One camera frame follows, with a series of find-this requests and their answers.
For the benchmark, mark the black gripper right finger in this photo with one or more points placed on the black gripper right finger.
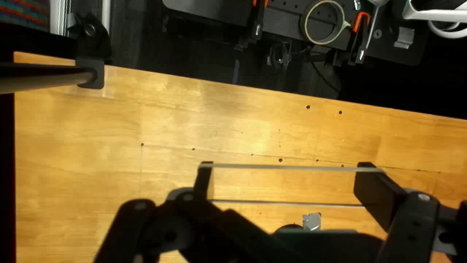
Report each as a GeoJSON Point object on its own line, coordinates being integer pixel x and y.
{"type": "Point", "coordinates": [413, 229]}

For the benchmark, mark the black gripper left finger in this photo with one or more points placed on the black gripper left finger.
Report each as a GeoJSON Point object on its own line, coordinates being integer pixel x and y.
{"type": "Point", "coordinates": [146, 229]}

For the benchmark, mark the striped colourful cloth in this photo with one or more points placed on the striped colourful cloth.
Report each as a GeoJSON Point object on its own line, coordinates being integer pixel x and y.
{"type": "Point", "coordinates": [23, 12]}

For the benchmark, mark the black perforated plate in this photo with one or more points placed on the black perforated plate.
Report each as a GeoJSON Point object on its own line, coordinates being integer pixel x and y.
{"type": "Point", "coordinates": [286, 12]}

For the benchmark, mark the large silver duct tape piece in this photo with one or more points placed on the large silver duct tape piece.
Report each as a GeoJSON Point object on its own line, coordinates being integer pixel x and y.
{"type": "Point", "coordinates": [310, 221]}

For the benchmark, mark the small silver metal bracket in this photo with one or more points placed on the small silver metal bracket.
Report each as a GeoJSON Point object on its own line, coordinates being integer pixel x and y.
{"type": "Point", "coordinates": [404, 39]}

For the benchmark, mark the black clamp bracket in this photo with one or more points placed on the black clamp bracket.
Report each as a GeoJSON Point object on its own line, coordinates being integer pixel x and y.
{"type": "Point", "coordinates": [90, 44]}

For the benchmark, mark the aluminium frame profile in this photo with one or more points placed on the aluminium frame profile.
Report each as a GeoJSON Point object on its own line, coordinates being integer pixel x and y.
{"type": "Point", "coordinates": [58, 15]}

